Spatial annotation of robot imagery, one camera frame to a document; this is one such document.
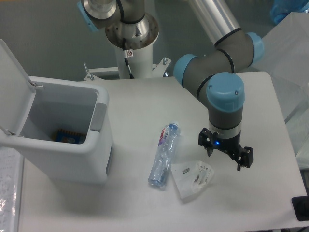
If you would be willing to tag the translucent plastic box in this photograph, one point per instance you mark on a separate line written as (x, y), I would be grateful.
(287, 60)

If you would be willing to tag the white plastic bag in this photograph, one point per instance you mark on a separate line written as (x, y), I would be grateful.
(191, 177)

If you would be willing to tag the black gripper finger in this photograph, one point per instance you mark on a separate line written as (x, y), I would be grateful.
(206, 140)
(243, 156)

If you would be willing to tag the white trash can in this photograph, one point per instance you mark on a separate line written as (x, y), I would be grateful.
(61, 126)

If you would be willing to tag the blue and yellow snack packet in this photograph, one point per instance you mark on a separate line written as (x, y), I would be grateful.
(66, 136)

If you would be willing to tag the blue water jug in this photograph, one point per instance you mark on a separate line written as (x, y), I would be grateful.
(281, 8)

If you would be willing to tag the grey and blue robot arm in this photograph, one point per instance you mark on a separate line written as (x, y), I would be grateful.
(212, 79)

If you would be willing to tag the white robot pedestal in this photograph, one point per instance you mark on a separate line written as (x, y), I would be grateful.
(139, 60)

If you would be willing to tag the white trash can lid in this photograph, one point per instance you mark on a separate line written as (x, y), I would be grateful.
(16, 92)

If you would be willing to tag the black device at edge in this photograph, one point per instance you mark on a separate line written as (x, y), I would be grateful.
(301, 207)

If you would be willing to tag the clear plastic water bottle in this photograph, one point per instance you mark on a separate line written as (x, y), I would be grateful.
(166, 150)

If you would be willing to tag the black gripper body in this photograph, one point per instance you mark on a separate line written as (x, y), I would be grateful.
(230, 146)

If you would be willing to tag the paper sheet in plastic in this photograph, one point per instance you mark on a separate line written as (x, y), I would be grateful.
(11, 174)

